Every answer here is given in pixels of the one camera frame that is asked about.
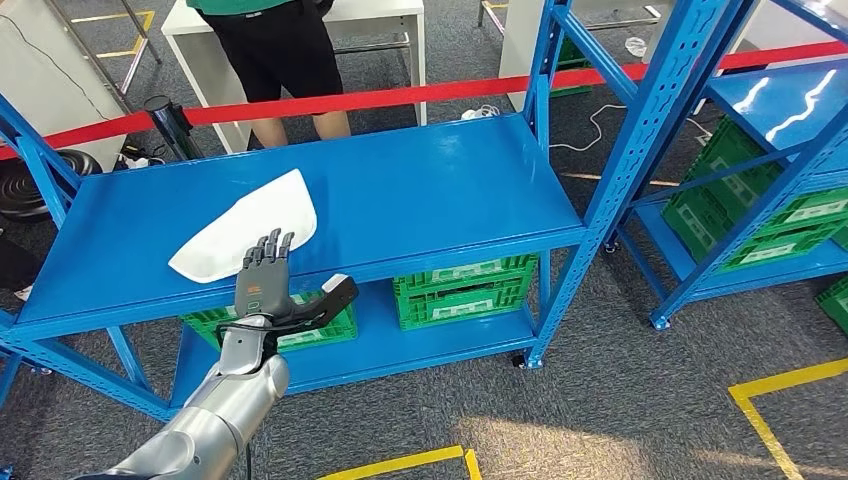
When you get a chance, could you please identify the blue metal shelf rack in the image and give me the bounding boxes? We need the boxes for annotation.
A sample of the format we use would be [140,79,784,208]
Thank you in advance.
[0,0,730,422]
[602,0,848,331]

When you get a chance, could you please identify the chrome tube frame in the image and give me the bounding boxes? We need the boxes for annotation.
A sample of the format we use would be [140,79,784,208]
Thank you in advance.
[42,0,164,111]

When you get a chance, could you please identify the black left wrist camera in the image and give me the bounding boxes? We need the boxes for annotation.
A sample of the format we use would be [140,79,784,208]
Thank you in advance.
[271,273,360,331]

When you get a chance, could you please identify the long red barrier belt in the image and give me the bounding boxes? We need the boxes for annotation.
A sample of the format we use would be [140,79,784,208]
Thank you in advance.
[184,40,848,127]

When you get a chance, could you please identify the black round ribbed base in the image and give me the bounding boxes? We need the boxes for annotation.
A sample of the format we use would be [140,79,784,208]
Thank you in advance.
[0,148,104,223]

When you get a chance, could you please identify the black stanchion post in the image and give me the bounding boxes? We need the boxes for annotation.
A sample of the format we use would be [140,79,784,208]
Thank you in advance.
[143,94,203,162]

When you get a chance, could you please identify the person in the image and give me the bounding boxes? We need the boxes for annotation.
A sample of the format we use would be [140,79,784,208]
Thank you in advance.
[185,0,352,150]

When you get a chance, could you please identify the white floor cable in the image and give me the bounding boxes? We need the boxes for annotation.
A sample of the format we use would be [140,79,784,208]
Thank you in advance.
[548,102,713,152]

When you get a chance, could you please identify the pale grey cabinet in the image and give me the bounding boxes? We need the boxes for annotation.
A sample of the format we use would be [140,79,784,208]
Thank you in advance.
[0,0,127,172]

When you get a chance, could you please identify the green plastic crate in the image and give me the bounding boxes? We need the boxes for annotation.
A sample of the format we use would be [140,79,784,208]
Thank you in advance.
[180,291,359,352]
[661,187,848,274]
[688,117,848,233]
[814,274,848,336]
[549,36,594,99]
[392,253,539,331]

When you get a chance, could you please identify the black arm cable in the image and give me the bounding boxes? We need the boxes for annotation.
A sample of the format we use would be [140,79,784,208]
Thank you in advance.
[213,311,316,480]

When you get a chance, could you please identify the white table with chrome bar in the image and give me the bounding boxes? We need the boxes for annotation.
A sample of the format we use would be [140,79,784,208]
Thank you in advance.
[160,0,427,155]

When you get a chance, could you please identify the black shoe with white sole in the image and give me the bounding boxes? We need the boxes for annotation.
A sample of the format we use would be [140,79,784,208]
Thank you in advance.
[0,235,42,303]

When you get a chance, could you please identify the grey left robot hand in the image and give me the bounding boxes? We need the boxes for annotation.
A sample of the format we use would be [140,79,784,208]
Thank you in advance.
[233,228,297,320]

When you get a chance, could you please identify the white curved shell part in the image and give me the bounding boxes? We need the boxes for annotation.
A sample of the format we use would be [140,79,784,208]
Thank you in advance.
[167,168,319,285]

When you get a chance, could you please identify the short red barrier belt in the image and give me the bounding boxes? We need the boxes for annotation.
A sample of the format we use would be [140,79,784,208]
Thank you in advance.
[0,111,155,162]

